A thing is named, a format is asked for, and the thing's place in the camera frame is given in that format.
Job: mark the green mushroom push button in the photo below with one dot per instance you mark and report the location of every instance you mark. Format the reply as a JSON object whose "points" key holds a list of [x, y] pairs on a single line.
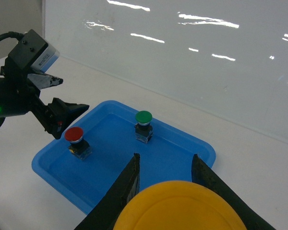
{"points": [[143, 127]]}

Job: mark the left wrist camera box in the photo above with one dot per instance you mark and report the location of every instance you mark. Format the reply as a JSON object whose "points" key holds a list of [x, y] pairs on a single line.
{"points": [[33, 52]]}

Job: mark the blue plastic tray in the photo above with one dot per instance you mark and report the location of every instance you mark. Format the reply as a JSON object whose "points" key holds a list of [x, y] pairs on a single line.
{"points": [[109, 130]]}

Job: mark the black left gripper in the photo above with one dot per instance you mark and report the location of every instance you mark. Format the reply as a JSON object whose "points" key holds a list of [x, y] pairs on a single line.
{"points": [[19, 93]]}

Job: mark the yellow mushroom push button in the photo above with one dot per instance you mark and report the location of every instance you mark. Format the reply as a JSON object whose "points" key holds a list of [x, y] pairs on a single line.
{"points": [[178, 205]]}

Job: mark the white glossy back panel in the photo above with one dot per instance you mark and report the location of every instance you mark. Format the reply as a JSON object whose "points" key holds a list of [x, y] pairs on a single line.
{"points": [[226, 57]]}

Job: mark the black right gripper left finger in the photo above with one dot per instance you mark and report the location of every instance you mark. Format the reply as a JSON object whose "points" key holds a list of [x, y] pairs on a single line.
{"points": [[105, 214]]}

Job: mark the red mushroom push button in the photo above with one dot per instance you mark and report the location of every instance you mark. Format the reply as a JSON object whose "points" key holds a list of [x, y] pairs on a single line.
{"points": [[78, 147]]}

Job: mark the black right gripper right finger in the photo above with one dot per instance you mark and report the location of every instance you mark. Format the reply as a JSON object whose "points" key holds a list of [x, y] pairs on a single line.
{"points": [[205, 176]]}

